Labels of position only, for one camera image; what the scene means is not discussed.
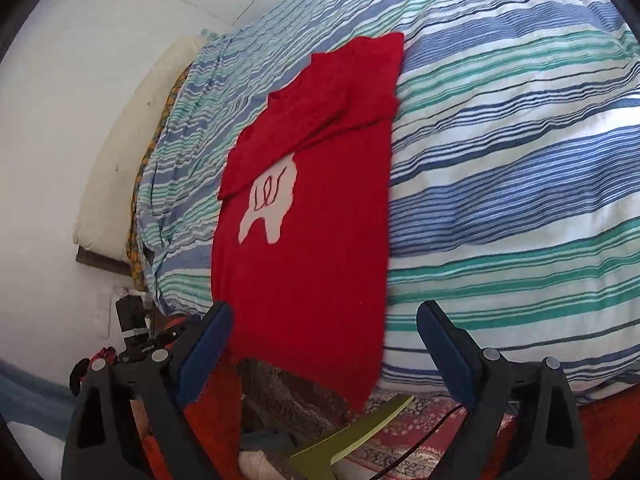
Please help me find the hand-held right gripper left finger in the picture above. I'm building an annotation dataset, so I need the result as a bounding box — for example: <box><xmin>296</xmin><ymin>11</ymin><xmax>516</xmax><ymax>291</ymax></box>
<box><xmin>62</xmin><ymin>301</ymin><xmax>235</xmax><ymax>480</ymax></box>

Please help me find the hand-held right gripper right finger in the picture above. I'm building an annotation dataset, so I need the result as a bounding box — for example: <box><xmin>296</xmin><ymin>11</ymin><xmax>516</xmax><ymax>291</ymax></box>
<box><xmin>416</xmin><ymin>300</ymin><xmax>586</xmax><ymax>480</ymax></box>

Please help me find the red sweater with white rabbit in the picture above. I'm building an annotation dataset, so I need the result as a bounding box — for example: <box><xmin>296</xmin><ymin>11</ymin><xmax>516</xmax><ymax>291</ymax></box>
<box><xmin>210</xmin><ymin>31</ymin><xmax>406</xmax><ymax>412</ymax></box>

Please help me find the orange red fleece cloth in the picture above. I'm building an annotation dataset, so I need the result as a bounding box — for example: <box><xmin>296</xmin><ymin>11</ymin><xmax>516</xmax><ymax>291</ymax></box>
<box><xmin>145</xmin><ymin>317</ymin><xmax>251</xmax><ymax>480</ymax></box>

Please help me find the patterned rug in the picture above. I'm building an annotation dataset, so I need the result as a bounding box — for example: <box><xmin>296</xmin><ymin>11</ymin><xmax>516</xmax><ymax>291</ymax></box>
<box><xmin>240</xmin><ymin>357</ymin><xmax>521</xmax><ymax>480</ymax></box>

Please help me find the blue grey cloth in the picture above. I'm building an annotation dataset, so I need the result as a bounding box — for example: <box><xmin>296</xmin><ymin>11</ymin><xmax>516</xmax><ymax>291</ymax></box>
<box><xmin>0</xmin><ymin>357</ymin><xmax>81</xmax><ymax>443</ymax></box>

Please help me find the yellow green plastic piece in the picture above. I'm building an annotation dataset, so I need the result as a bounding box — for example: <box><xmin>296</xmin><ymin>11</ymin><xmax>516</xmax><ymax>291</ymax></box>
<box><xmin>289</xmin><ymin>394</ymin><xmax>416</xmax><ymax>480</ymax></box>

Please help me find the orange patterned bed sheet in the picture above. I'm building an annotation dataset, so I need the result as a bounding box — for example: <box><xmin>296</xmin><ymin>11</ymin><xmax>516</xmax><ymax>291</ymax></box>
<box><xmin>125</xmin><ymin>62</ymin><xmax>193</xmax><ymax>293</ymax></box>

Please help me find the cream pillow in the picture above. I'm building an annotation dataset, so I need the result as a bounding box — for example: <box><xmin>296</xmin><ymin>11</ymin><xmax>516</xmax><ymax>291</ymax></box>
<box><xmin>72</xmin><ymin>35</ymin><xmax>213</xmax><ymax>262</ymax></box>

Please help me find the blue green striped duvet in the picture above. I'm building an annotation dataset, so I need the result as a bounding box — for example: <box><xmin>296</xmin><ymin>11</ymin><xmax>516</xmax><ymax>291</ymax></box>
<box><xmin>135</xmin><ymin>0</ymin><xmax>640</xmax><ymax>407</ymax></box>

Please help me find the white wall socket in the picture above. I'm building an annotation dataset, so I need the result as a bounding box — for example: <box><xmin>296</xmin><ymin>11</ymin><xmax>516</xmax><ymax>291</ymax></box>
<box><xmin>95</xmin><ymin>287</ymin><xmax>115</xmax><ymax>339</ymax></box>

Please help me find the dark wooden bed frame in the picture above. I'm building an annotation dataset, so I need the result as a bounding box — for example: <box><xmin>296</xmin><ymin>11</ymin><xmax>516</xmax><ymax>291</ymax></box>
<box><xmin>75</xmin><ymin>246</ymin><xmax>133</xmax><ymax>277</ymax></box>

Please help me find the black cable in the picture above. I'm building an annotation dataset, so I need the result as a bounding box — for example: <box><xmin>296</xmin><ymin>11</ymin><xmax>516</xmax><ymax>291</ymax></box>
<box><xmin>370</xmin><ymin>402</ymin><xmax>468</xmax><ymax>480</ymax></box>

